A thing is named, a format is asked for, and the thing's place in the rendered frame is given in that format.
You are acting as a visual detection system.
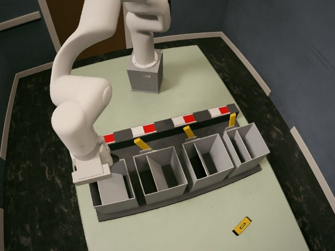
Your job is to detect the yellow pocket level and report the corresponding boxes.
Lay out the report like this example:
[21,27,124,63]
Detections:
[232,216,251,236]

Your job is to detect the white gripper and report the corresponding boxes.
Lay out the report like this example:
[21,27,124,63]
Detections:
[70,142,119,171]

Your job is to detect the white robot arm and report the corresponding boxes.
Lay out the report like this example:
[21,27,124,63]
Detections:
[50,0,171,186]

